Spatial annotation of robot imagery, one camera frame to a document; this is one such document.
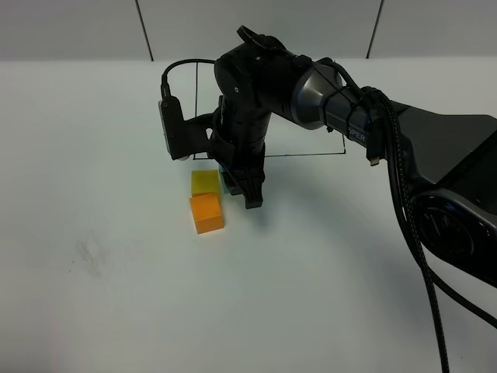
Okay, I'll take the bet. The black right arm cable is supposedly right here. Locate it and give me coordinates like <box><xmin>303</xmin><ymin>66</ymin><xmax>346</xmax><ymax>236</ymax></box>
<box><xmin>237</xmin><ymin>26</ymin><xmax>497</xmax><ymax>373</ymax></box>

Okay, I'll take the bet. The orange cube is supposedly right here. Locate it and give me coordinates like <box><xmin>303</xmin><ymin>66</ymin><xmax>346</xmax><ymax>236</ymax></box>
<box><xmin>189</xmin><ymin>193</ymin><xmax>224</xmax><ymax>234</ymax></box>

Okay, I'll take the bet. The blue cube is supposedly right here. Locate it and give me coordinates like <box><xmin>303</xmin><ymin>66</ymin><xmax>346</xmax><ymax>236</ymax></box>
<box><xmin>219</xmin><ymin>166</ymin><xmax>242</xmax><ymax>196</ymax></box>

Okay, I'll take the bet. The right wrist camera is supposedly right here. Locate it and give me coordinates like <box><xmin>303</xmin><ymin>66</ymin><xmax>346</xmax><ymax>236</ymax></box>
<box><xmin>158</xmin><ymin>96</ymin><xmax>190</xmax><ymax>160</ymax></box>

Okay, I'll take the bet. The yellow cube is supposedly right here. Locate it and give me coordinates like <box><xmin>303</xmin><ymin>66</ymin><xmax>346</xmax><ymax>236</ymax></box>
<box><xmin>191</xmin><ymin>169</ymin><xmax>220</xmax><ymax>197</ymax></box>

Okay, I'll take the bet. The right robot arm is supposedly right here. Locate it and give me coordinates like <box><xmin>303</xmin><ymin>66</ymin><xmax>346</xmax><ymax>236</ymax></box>
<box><xmin>171</xmin><ymin>27</ymin><xmax>496</xmax><ymax>284</ymax></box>

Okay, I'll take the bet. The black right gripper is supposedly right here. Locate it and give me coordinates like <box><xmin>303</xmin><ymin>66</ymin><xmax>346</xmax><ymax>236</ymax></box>
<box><xmin>182</xmin><ymin>95</ymin><xmax>270</xmax><ymax>209</ymax></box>

